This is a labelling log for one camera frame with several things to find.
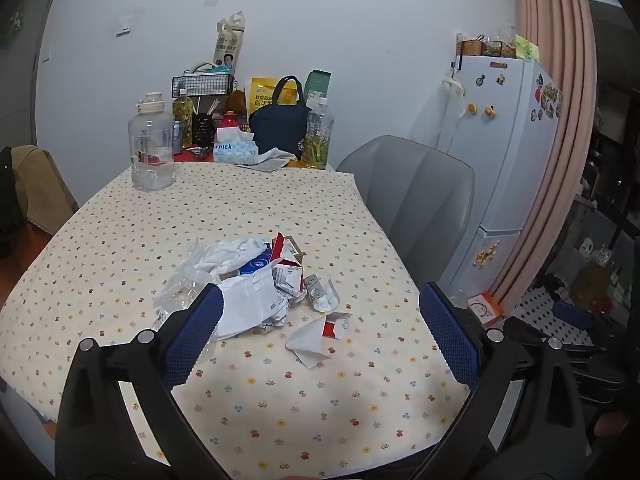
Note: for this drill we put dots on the pink curtain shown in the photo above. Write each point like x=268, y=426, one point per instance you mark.
x=550, y=10

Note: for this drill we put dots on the orange round magnet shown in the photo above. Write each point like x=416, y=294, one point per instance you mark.
x=471, y=107

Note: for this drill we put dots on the black cloth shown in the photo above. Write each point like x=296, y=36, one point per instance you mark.
x=10, y=210

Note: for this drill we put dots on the white printed paper bag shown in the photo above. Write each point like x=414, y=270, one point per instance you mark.
x=227, y=50

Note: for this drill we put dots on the teal packet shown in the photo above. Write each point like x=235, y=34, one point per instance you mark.
x=222, y=68

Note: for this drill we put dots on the navy lunch bag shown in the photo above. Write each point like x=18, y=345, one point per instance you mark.
x=277, y=127

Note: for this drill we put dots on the white light switch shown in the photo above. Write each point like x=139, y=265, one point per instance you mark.
x=123, y=25

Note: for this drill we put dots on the grey chair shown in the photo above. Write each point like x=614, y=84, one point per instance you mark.
x=415, y=195

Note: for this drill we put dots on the red bottle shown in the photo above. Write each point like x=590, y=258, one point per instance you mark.
x=229, y=121

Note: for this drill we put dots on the white crumpled cloth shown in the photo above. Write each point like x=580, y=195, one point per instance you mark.
x=274, y=155

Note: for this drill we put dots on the brown furry object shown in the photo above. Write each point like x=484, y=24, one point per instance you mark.
x=236, y=102

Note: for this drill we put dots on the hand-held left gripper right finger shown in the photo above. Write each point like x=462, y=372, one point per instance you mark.
x=450, y=335

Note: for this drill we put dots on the torn red white carton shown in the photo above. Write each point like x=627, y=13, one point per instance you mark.
x=312, y=340

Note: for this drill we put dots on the cluster of fridge magnets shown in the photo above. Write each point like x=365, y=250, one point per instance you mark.
x=547, y=100

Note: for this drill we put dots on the blue tissue pack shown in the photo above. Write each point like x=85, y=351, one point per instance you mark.
x=235, y=152

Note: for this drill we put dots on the yellow snack bag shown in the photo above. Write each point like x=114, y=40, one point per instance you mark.
x=261, y=92

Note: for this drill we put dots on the clear plastic bag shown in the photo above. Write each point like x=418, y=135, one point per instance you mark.
x=460, y=300

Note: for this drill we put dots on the white tissue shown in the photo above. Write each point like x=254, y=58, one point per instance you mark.
x=230, y=255

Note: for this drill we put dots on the clear bottle with green plants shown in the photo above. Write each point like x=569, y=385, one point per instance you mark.
x=316, y=145

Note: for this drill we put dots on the red and white carton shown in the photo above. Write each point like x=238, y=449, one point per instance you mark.
x=285, y=250

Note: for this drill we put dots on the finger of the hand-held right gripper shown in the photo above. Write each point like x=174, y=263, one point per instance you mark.
x=585, y=350

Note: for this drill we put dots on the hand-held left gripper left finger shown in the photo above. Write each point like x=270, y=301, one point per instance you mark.
x=195, y=330

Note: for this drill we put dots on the white hanging bag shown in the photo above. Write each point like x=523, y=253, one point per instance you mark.
x=452, y=120

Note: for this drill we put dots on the blue packet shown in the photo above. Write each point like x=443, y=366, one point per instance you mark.
x=255, y=266

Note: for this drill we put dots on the dark storage shelf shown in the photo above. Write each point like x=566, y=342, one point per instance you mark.
x=610, y=220

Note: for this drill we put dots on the yellow red ornament magnet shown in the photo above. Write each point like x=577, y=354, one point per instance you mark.
x=487, y=255

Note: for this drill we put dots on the small dark object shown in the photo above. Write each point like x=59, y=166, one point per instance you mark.
x=201, y=150

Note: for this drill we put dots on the floral tablecloth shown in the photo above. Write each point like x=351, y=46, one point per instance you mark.
x=250, y=210

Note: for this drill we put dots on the green box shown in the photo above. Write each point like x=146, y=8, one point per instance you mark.
x=317, y=85

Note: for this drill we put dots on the large clear water jug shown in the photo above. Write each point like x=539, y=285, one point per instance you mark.
x=150, y=160

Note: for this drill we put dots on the red tray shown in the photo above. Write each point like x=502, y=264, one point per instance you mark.
x=192, y=157

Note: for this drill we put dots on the bundle of wooden sticks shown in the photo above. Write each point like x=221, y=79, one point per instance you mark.
x=212, y=106

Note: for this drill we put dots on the orange and white box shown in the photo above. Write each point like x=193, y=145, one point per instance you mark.
x=487, y=310

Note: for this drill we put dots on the black perforated holder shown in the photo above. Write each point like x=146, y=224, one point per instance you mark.
x=202, y=132

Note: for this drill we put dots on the wicker basket on fridge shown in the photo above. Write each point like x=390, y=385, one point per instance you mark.
x=497, y=50

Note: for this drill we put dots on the yellow tea bottle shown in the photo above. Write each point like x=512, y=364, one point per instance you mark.
x=183, y=120

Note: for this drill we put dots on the green floral cloth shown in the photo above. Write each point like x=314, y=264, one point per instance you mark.
x=15, y=20

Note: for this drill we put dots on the flat printed paper sheet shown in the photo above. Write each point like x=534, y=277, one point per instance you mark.
x=270, y=166

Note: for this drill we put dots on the white fridge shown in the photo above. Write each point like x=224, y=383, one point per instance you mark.
x=500, y=160

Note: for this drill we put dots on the dark blue object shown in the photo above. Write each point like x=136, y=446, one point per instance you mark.
x=574, y=314

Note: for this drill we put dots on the printed leaflet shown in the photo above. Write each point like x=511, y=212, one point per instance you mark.
x=245, y=310

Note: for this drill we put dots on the blue drink can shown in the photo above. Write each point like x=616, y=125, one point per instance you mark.
x=177, y=140

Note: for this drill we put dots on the clear plastic wrap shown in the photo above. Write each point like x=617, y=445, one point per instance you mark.
x=182, y=280

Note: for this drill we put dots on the receipt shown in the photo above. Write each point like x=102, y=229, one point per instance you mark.
x=287, y=280

